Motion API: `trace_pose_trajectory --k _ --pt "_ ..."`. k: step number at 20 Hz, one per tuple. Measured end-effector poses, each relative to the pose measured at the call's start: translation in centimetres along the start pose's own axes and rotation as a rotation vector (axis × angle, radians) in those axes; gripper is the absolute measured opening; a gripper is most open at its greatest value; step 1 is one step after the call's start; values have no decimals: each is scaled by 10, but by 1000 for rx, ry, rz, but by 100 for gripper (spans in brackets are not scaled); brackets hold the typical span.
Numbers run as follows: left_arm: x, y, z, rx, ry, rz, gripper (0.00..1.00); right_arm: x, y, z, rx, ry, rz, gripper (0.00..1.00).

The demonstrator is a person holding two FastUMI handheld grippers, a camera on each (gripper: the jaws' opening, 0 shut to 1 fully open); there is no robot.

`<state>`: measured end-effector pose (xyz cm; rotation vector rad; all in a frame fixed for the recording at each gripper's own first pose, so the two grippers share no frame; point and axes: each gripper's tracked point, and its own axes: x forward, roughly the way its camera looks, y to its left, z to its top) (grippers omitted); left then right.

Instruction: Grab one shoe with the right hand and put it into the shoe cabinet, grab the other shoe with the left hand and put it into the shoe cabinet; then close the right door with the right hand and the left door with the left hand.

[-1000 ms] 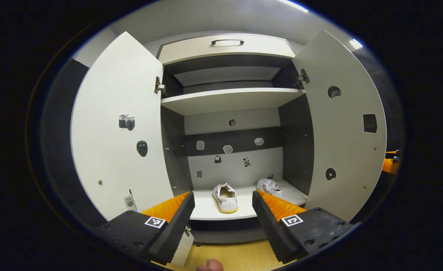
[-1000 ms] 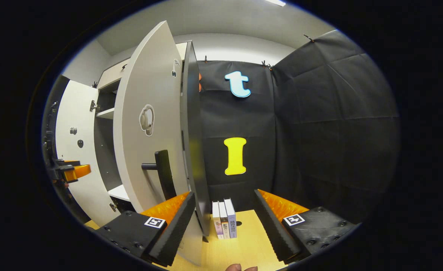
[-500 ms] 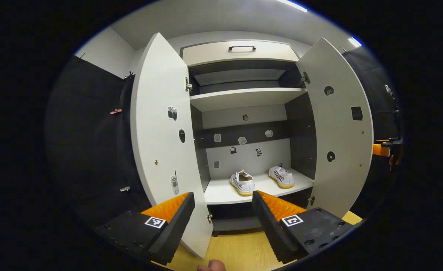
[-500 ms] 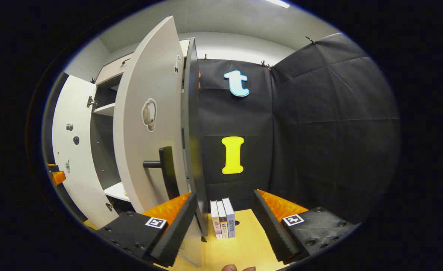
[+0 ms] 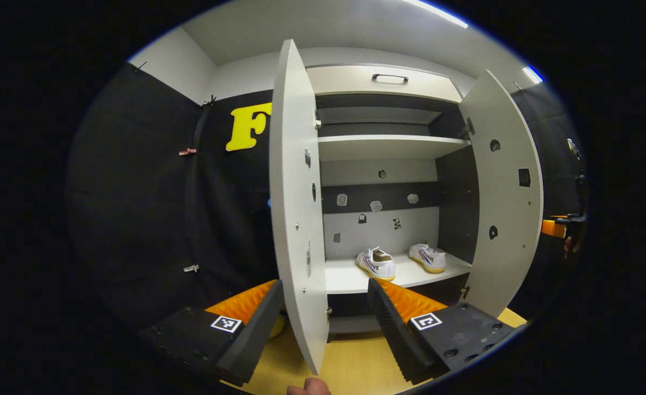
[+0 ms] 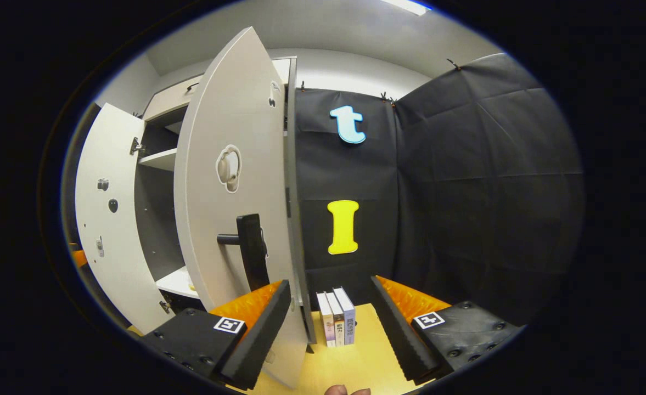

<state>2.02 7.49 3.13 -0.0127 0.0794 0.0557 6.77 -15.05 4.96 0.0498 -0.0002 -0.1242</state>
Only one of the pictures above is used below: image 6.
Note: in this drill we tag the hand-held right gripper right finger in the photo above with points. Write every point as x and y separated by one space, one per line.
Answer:
402 334

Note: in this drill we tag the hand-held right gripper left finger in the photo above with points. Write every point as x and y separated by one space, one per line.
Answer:
257 340

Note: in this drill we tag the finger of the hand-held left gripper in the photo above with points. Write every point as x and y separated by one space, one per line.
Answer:
78 257

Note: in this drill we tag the white cabinet door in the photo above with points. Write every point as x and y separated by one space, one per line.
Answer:
114 263
235 99

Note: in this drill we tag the white shoe cabinet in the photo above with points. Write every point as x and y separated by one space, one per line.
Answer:
158 219

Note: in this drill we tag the white cabinet shelf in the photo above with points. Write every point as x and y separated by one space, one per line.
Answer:
174 282
161 159

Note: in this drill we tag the white cabinet drawer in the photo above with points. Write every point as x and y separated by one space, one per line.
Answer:
169 99

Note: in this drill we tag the lavender book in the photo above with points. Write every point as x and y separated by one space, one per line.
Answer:
347 315

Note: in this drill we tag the white book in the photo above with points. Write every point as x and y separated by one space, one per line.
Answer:
336 321

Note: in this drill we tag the pale pink book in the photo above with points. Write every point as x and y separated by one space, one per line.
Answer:
325 321

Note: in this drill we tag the black backdrop cloth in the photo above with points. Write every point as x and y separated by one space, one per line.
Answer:
465 192

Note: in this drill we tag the black clip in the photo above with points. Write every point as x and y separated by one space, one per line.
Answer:
453 64
386 97

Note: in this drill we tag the long ceiling light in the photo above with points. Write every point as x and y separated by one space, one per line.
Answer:
408 5

